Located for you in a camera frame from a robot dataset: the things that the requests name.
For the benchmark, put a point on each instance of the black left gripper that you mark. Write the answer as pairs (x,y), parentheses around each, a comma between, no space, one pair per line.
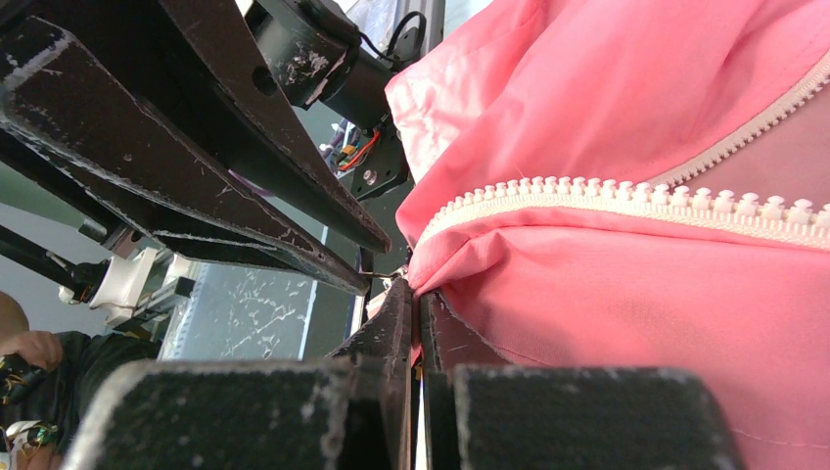
(318,54)

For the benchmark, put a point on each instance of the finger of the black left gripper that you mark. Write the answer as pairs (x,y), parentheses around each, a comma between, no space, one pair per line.
(64,112)

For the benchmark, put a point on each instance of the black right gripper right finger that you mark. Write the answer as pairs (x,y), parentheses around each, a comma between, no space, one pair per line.
(482,411)

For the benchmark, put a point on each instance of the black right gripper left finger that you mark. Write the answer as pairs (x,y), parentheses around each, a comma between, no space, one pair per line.
(348,410)

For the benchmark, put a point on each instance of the silver zipper slider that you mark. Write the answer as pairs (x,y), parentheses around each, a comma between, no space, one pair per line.
(387,278)

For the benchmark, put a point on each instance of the pink zip-up jacket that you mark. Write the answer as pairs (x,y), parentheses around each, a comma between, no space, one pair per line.
(636,183)

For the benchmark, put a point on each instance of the operator hand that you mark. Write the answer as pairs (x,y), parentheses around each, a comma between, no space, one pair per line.
(39,348)

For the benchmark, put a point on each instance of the grey table edge panel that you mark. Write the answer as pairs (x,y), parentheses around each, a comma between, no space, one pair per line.
(238,312)

